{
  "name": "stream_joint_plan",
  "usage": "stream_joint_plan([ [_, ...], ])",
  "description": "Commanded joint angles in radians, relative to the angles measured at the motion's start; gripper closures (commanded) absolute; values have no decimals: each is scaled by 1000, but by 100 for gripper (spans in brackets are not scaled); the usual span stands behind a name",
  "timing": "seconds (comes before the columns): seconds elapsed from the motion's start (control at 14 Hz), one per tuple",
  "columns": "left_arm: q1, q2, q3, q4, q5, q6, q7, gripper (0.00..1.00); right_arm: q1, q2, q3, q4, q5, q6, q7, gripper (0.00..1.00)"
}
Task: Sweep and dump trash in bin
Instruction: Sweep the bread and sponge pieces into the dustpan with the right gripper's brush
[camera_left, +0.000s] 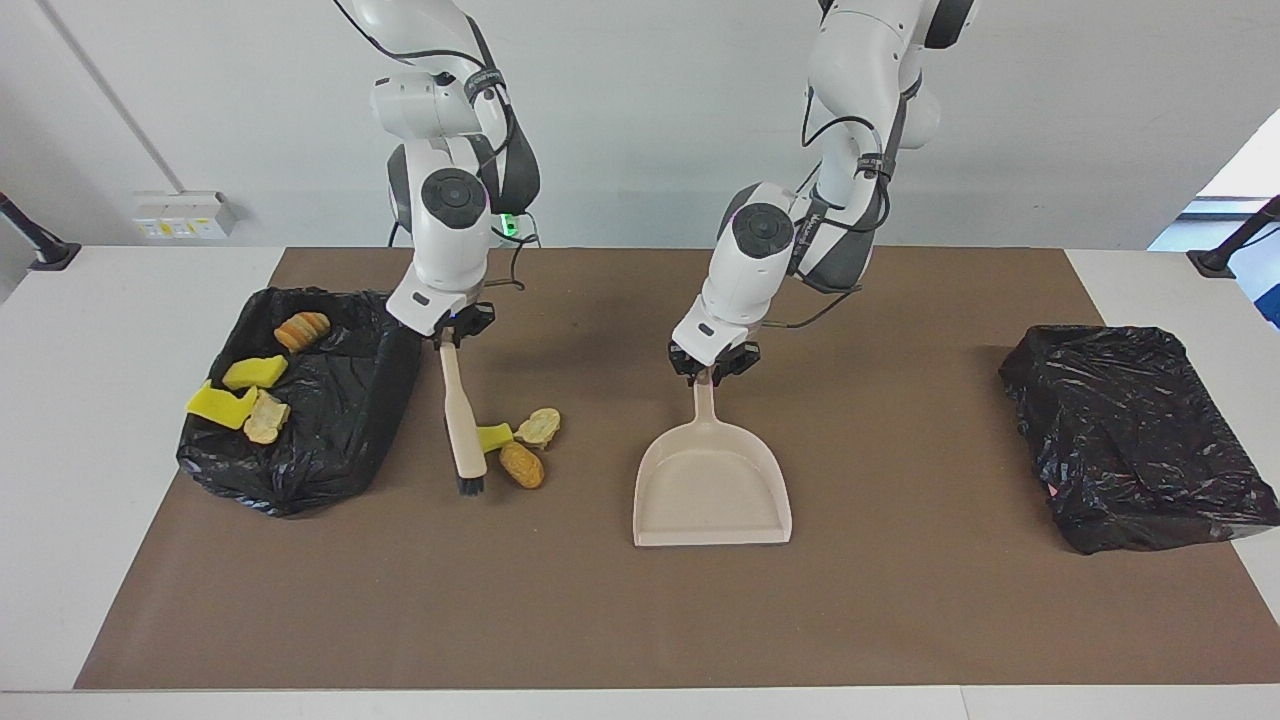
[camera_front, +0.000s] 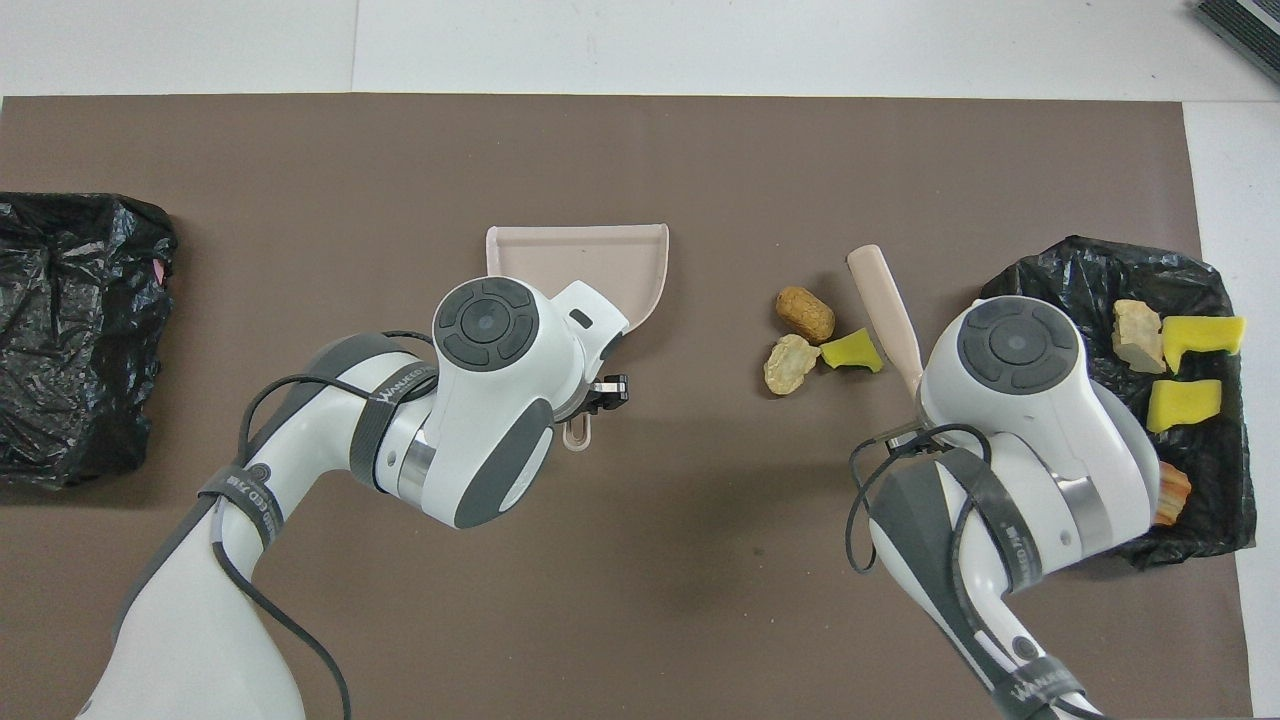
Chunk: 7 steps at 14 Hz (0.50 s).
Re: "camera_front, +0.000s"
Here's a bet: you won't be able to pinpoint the small yellow sponge piece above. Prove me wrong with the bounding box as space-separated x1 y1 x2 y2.
820 327 886 375

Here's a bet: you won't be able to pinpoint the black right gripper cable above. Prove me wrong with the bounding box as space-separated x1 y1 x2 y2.
846 422 996 576

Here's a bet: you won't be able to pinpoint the beige plastic dustpan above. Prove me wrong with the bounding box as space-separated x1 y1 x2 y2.
485 222 671 454

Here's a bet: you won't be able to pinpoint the striped bread slice beige side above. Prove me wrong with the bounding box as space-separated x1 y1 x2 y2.
1112 298 1168 375

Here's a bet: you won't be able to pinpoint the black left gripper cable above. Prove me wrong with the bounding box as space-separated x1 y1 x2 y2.
210 330 441 720

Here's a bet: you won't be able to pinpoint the brown table mat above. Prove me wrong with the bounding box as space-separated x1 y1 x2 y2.
0 93 1256 720

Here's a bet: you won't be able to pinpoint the notched yellow sponge piece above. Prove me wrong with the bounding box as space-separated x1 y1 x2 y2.
1160 314 1250 374

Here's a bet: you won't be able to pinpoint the black bag lined bin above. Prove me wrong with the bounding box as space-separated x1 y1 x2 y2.
978 235 1259 571
0 192 179 491

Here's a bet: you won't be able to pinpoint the yellow sponge wedge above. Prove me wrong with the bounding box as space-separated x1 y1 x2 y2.
1145 378 1225 434

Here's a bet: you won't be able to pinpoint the brown oval bread roll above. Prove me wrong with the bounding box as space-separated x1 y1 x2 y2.
775 286 837 344

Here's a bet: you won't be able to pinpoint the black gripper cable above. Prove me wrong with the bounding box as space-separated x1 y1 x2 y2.
846 422 996 576
210 330 441 720

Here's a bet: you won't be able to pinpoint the dark grey ribbed object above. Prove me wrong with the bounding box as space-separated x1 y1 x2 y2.
1195 0 1280 86

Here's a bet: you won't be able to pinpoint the orange striped croissant piece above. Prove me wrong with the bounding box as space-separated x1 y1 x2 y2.
1155 460 1193 528

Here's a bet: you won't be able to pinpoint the pale beige bread chunk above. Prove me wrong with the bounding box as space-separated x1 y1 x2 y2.
763 333 823 396

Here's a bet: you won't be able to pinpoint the beige hand brush black bristles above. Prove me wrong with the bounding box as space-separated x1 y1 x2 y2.
846 243 926 399

